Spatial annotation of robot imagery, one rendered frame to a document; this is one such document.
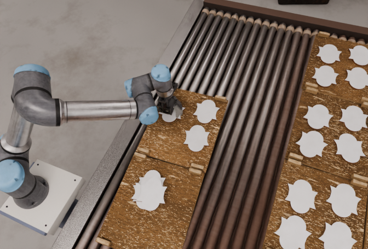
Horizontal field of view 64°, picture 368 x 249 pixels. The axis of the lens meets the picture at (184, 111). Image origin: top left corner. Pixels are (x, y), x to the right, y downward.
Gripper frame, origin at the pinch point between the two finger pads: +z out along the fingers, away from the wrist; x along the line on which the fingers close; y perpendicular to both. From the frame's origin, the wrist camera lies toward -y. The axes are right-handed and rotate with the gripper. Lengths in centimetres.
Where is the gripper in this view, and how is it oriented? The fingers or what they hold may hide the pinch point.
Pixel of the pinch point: (171, 110)
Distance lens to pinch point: 149.3
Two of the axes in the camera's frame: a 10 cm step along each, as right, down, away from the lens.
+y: -3.2, 8.2, -4.7
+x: 9.4, 2.4, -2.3
